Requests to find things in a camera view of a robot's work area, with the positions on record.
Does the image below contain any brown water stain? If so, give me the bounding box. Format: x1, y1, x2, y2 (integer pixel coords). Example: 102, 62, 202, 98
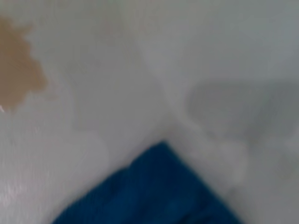
0, 17, 49, 113

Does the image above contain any blue rag with black trim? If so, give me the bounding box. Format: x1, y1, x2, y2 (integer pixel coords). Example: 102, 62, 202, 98
50, 140, 239, 224

